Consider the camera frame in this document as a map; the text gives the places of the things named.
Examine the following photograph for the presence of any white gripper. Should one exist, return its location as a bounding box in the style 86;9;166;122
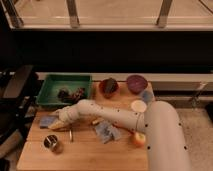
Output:
48;105;80;130

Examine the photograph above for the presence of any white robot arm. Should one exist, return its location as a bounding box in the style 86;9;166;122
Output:
48;99;191;171

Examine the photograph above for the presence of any dark brown object in bowl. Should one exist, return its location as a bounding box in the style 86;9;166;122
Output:
104;78;117;93

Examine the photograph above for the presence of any red bowl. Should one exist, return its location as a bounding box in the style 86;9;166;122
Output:
99;79;119;98

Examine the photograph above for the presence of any yellow red apple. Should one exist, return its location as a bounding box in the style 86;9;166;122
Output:
132;132;146;147

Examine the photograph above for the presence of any dark pine cone left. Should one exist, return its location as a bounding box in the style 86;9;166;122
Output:
57;89;69;100

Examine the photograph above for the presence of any green plastic tray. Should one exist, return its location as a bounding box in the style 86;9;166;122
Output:
36;74;92;108

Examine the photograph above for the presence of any small metal cup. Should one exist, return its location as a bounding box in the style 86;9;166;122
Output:
43;135;63;154

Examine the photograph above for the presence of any purple bowl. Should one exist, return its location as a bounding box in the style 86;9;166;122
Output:
126;75;148;94

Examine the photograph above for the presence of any small blue cup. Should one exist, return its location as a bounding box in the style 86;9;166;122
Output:
140;90;154;104

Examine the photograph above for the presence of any blue grey cloth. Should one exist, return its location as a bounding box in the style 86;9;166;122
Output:
95;121;121;143

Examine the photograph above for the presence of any white plastic cup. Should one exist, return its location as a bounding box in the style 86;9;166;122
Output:
131;100;147;112

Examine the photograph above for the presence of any blue sponge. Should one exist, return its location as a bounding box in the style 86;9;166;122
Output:
39;115;57;129

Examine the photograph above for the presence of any black chair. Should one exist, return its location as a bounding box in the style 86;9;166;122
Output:
0;65;38;158

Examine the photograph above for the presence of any orange carrot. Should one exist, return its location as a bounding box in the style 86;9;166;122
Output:
115;125;135;134

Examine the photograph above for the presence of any yellow banana piece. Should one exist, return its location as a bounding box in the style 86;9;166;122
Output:
91;118;104;125

